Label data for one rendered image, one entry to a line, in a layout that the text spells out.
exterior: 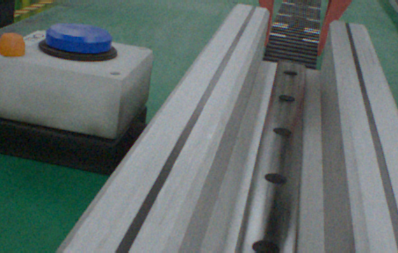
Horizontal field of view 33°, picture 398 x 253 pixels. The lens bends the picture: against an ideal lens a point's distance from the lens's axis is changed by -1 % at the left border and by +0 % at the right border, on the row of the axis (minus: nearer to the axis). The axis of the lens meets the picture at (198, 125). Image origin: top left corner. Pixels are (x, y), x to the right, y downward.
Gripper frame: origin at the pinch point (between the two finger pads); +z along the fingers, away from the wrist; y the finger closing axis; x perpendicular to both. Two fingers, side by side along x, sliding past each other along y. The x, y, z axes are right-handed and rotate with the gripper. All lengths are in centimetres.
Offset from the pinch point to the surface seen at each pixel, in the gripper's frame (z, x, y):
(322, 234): -1.5, -43.0, 2.2
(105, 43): -3.9, -28.8, -11.1
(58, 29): -4.3, -29.0, -14.0
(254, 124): -1.5, -31.3, -1.5
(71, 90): -1.7, -32.1, -11.9
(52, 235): 3.1, -39.8, -9.8
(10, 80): -1.6, -32.1, -15.6
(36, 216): 3.1, -38.3, -11.2
